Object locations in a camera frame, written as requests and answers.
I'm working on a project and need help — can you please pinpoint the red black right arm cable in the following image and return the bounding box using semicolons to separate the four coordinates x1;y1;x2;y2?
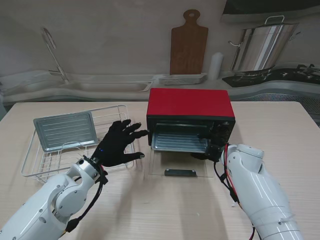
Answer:
212;144;256;240

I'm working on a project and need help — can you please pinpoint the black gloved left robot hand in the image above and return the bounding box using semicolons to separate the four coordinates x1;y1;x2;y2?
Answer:
90;118;150;167

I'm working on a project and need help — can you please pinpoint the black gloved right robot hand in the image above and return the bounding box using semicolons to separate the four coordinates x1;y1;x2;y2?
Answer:
191;124;230;161

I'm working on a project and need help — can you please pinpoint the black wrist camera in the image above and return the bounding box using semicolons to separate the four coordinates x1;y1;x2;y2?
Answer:
206;143;223;163
99;169;109;185

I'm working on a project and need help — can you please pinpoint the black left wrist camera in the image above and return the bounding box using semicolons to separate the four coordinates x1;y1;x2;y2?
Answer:
99;169;109;185

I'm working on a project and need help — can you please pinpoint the red black toaster oven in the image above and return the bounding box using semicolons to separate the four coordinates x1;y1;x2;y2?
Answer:
146;87;237;154

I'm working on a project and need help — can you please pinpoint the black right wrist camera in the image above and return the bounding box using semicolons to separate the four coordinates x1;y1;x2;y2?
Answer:
206;143;223;163

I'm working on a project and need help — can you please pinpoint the ribbed grey metal baking tray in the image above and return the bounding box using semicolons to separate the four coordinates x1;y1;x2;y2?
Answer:
150;131;211;154
32;111;99;153

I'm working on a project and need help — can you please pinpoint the red black arm cable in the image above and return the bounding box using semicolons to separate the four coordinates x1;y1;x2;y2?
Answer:
63;163;107;232
212;144;256;240

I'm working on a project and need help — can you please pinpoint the red black left arm cable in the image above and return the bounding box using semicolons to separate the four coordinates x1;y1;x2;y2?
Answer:
63;163;107;232

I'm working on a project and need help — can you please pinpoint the printed kitchen backdrop banner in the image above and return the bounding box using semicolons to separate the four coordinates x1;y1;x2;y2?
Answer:
0;0;320;104

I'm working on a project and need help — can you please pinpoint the white wire dish rack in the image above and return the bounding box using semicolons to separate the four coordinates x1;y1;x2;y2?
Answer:
21;104;136;181

